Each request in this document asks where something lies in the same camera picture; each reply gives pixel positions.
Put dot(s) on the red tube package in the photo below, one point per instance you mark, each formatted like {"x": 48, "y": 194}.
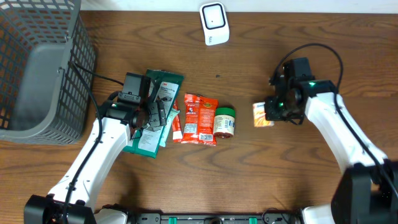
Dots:
{"x": 176, "y": 126}

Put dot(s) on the white barcode scanner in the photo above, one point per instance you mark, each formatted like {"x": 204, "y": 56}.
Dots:
{"x": 214, "y": 23}

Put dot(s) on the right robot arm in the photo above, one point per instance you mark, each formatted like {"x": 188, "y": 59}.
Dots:
{"x": 367, "y": 192}

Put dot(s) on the red candy bag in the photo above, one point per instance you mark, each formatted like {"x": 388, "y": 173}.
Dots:
{"x": 199, "y": 120}

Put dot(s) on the grey plastic mesh basket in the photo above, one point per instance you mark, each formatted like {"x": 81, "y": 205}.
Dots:
{"x": 47, "y": 61}

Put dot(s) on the small orange white box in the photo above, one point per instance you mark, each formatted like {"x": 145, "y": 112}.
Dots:
{"x": 260, "y": 115}

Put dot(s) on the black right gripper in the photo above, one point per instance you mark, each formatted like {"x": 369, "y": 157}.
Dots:
{"x": 272, "y": 112}

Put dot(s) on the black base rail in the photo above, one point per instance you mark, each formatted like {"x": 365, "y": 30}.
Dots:
{"x": 269, "y": 217}

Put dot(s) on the green lid white jar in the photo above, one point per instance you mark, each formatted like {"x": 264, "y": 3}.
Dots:
{"x": 224, "y": 122}

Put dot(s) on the white green 3M package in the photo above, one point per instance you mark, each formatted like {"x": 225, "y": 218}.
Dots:
{"x": 166, "y": 87}

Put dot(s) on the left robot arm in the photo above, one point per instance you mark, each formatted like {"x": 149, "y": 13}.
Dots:
{"x": 73, "y": 198}

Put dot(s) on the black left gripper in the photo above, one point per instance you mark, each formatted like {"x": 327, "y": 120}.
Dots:
{"x": 160, "y": 110}

